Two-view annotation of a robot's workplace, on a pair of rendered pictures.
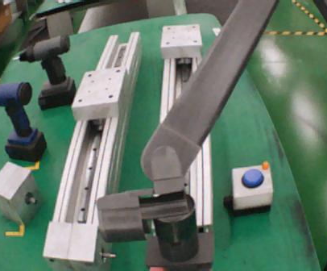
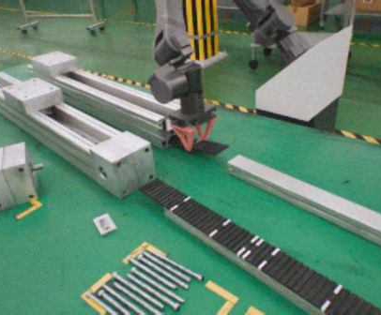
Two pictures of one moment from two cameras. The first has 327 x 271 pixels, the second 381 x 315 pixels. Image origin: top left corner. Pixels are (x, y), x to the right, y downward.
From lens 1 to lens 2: 0.63 m
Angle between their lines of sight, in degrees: 41
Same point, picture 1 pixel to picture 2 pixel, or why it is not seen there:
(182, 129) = (175, 26)
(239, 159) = not seen: hidden behind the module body
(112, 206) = (164, 73)
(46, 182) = not seen: hidden behind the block
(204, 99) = (175, 13)
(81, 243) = (129, 142)
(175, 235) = (199, 82)
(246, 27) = not seen: outside the picture
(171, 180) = (187, 47)
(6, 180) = not seen: outside the picture
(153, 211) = (185, 68)
